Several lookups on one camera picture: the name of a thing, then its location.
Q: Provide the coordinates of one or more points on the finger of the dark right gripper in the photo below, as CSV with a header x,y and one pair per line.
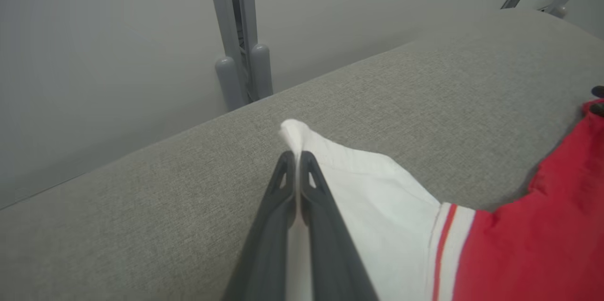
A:
x,y
599,92
598,109

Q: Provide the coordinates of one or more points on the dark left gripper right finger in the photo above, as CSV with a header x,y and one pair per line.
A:
x,y
330,254

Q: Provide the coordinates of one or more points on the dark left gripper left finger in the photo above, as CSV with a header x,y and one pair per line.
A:
x,y
269,244

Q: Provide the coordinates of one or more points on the red basketball jersey white sleeves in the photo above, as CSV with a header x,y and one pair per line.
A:
x,y
519,254

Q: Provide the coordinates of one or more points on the grey metal partition post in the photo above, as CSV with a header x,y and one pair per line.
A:
x,y
231,8

